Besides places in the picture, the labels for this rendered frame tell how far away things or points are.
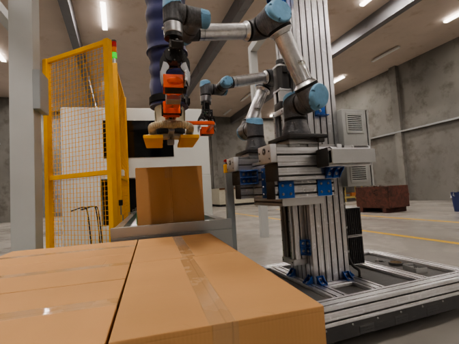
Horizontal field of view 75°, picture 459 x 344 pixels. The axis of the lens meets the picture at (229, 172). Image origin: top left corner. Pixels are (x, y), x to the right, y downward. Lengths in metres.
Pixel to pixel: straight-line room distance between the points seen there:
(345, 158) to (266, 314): 1.06
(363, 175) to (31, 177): 2.28
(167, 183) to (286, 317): 1.37
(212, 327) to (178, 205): 1.34
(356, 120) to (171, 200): 1.23
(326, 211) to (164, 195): 0.96
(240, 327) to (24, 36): 2.66
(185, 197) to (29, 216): 1.23
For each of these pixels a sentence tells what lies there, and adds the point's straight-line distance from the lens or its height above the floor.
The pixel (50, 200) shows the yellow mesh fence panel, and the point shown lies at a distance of 3.16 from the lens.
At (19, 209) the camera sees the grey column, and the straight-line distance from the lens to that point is 2.65.
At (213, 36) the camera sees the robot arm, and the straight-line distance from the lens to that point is 1.52.
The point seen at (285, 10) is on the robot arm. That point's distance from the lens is 1.56.
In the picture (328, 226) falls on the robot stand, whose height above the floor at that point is 0.54.
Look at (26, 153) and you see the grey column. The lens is 2.66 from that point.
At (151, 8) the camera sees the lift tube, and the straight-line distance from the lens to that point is 1.96.
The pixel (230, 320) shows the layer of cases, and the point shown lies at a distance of 0.61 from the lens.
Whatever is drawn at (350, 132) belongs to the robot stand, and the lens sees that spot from 1.96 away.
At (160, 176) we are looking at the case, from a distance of 1.87.
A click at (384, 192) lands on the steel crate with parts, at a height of 0.53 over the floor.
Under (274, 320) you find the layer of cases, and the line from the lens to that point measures 0.63.
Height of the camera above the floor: 0.78
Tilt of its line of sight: 4 degrees up
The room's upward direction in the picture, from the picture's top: 3 degrees counter-clockwise
